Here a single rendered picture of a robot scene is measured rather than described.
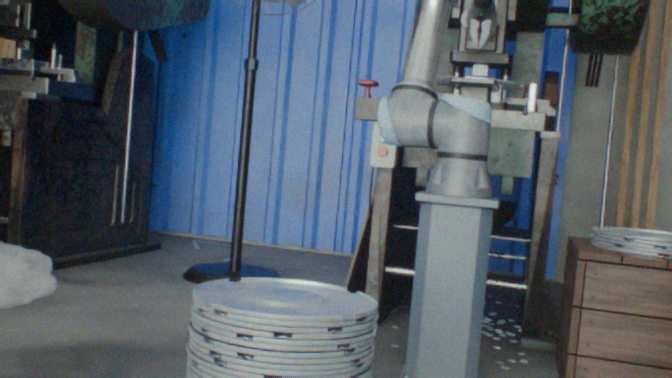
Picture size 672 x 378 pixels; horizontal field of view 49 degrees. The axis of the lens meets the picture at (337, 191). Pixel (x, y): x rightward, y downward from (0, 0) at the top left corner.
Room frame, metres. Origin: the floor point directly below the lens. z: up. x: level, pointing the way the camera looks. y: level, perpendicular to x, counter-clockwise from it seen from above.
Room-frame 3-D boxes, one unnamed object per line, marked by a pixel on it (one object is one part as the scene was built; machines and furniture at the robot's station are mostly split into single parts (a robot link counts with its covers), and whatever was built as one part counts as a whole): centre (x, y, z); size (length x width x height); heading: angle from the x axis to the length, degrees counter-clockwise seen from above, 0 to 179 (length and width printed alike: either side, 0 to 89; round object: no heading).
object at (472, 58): (2.52, -0.44, 0.86); 0.20 x 0.16 x 0.05; 76
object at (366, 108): (2.37, -0.09, 0.62); 0.10 x 0.06 x 0.20; 76
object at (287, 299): (1.16, 0.07, 0.29); 0.29 x 0.29 x 0.01
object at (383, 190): (2.71, -0.22, 0.45); 0.92 x 0.12 x 0.90; 166
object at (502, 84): (2.39, -0.41, 0.78); 0.29 x 0.29 x 0.01
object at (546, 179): (2.59, -0.74, 0.45); 0.92 x 0.12 x 0.90; 166
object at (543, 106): (2.47, -0.61, 0.76); 0.17 x 0.06 x 0.10; 76
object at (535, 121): (2.51, -0.44, 0.68); 0.45 x 0.30 x 0.06; 76
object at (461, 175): (1.73, -0.28, 0.50); 0.15 x 0.15 x 0.10
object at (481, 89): (2.34, -0.40, 0.72); 0.25 x 0.14 x 0.14; 166
